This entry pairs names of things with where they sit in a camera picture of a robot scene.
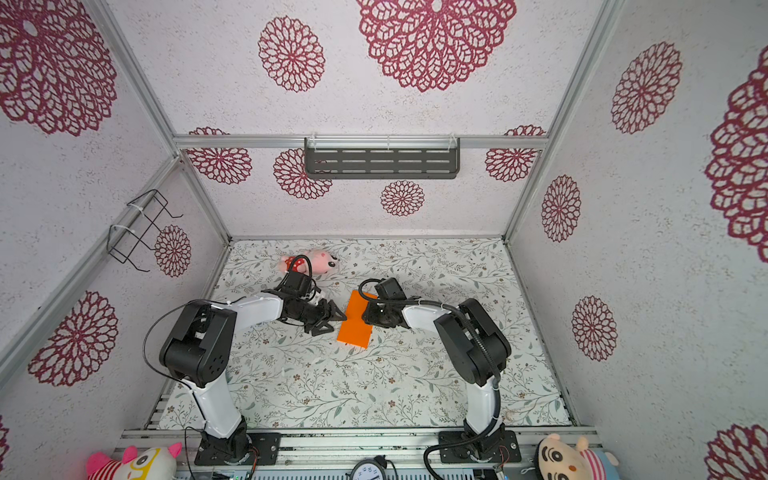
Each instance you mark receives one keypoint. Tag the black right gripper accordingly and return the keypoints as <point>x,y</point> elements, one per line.
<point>370,316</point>

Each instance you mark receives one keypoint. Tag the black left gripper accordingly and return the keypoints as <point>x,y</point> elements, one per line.
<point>325,310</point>

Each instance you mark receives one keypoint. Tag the orange square paper sheet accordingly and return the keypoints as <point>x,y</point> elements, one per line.
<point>354,331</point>

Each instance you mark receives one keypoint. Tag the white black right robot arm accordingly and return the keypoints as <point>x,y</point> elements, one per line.
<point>476,347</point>

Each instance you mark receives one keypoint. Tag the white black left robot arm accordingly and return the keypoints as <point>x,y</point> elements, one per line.
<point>198,348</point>

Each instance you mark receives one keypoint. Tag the pink pig plush toy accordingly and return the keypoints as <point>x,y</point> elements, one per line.
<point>319,261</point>

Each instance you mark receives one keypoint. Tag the round gauge clock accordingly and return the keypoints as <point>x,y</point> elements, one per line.
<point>370,469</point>

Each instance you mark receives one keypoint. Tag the pink white plush toy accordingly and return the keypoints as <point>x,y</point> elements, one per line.
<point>151,464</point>

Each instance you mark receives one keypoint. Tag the boy face plush toy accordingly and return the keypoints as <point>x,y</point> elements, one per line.
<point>556,460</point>

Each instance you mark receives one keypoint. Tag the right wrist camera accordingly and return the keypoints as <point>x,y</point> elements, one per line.
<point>390,289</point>

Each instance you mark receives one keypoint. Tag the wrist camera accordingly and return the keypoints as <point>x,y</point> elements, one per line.
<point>297,284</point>
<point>390,289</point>

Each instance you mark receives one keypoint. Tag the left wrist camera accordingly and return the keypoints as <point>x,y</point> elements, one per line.
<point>297,284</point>

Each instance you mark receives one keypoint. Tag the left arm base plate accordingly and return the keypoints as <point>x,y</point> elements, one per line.
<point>241,449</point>

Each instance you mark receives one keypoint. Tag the grey wall shelf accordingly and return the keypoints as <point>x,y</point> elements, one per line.
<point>382,160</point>

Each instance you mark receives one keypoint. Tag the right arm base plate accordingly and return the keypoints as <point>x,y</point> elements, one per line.
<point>500,447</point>

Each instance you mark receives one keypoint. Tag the black wire wall rack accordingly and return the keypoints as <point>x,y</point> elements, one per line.
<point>124,239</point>

